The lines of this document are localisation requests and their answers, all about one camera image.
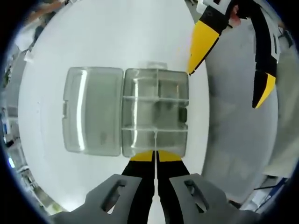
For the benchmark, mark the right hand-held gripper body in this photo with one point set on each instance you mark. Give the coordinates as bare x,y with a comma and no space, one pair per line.
217,3

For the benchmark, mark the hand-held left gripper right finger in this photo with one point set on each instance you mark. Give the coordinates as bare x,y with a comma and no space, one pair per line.
196,200

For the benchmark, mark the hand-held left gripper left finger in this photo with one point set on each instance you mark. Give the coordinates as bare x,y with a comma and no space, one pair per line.
112,198

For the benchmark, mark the short clear plastic divider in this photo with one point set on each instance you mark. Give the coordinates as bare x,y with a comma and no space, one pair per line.
157,81

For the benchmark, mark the clear grey dual guide fixture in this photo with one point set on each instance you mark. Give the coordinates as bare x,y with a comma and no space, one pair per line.
93,109

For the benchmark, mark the person's grey shirt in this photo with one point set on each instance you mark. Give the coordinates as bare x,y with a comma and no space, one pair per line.
287,116

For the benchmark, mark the white paper cup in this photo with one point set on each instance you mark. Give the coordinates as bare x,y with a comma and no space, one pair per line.
29,56

